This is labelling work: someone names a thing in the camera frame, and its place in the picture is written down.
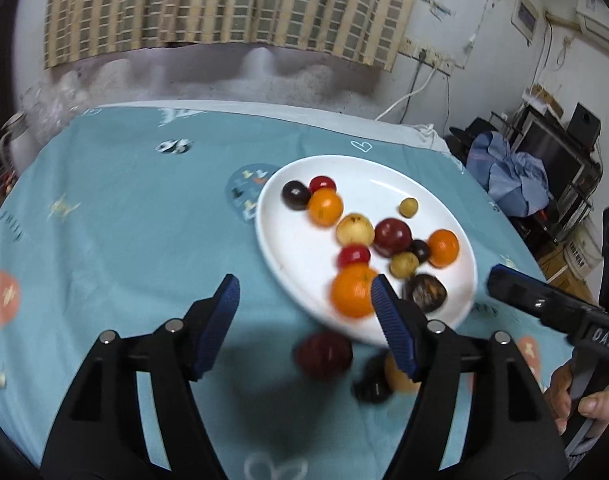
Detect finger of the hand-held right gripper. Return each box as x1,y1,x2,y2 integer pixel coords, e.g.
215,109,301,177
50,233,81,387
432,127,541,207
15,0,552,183
487,274,586,333
490,264,600,307

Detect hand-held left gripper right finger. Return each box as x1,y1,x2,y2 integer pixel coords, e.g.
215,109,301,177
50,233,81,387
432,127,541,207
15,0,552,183
370,274,570,480

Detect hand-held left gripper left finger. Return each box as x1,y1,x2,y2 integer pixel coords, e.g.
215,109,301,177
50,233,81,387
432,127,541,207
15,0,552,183
42,274,241,480

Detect wrinkled dark brown fruit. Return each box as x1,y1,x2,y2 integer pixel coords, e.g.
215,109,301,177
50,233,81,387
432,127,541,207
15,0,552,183
403,274,448,312

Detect large orange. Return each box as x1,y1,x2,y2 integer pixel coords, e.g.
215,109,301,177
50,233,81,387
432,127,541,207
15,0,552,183
330,263,381,319

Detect yellow orange tomato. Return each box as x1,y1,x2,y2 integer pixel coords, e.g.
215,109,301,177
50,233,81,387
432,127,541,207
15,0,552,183
383,352,421,395

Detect small yellow-green fruit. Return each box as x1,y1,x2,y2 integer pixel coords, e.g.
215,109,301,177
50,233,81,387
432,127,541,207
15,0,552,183
389,251,420,279

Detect dark purple plum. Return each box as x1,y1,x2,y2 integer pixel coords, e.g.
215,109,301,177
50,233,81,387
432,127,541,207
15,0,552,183
408,239,432,264
282,180,312,211
351,355,395,403

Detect small orange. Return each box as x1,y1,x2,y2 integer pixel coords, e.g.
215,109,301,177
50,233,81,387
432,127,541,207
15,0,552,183
307,188,344,227
427,229,460,268

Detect dark red plum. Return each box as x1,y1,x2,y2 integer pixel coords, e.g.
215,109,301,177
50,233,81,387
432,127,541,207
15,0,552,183
294,331,354,380

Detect red round fruit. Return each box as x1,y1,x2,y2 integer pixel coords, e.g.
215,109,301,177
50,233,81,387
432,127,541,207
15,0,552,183
373,218,413,258

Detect white oval plate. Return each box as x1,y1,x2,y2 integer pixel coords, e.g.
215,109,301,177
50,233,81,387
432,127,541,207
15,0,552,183
254,155,479,348

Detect tan fruit with dark calyx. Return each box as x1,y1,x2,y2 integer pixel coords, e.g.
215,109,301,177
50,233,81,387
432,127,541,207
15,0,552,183
335,213,374,248

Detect small red cherry tomato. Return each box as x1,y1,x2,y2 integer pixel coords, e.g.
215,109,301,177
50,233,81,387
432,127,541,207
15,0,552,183
309,175,337,196

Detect person's right hand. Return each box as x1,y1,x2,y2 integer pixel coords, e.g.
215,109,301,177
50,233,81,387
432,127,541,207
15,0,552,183
543,362,609,435

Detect blue cloth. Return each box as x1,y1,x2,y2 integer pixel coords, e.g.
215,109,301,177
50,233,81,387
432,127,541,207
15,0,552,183
467,131,552,218

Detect black monitor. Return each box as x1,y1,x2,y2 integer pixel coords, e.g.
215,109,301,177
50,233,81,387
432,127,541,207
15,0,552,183
514,110,585,186

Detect teal printed tablecloth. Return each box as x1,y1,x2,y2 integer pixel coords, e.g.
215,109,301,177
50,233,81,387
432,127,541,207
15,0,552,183
0,100,609,480

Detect black hat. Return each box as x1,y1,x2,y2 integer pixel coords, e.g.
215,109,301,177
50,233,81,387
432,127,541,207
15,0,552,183
449,117,492,153

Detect black speaker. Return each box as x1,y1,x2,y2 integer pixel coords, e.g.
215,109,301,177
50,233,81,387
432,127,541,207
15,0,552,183
567,102,601,146

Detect small cardboard box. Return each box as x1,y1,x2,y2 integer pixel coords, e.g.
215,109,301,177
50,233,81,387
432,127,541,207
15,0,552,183
524,85,565,116

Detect white kettle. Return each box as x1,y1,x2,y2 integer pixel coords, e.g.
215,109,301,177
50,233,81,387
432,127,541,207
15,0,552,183
0,112,35,171

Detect white air conditioner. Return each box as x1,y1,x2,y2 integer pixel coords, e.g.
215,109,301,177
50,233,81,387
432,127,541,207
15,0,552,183
577,0,609,36

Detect checked beige curtain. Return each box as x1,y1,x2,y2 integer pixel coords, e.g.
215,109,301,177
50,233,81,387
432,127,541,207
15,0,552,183
43,0,425,71

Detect white power cable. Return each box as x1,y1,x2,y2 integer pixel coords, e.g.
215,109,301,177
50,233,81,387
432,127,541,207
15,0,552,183
374,62,437,123

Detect white wall sockets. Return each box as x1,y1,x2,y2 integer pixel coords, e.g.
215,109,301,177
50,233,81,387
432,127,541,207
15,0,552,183
399,37,457,73

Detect white wall panel box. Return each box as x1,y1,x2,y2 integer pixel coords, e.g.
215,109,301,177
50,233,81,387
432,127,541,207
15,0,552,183
511,0,540,43

